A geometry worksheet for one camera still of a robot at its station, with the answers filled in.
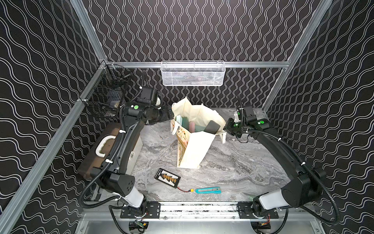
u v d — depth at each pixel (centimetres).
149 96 54
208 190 81
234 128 68
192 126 94
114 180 42
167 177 83
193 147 74
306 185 40
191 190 81
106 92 94
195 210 76
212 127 87
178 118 90
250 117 61
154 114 60
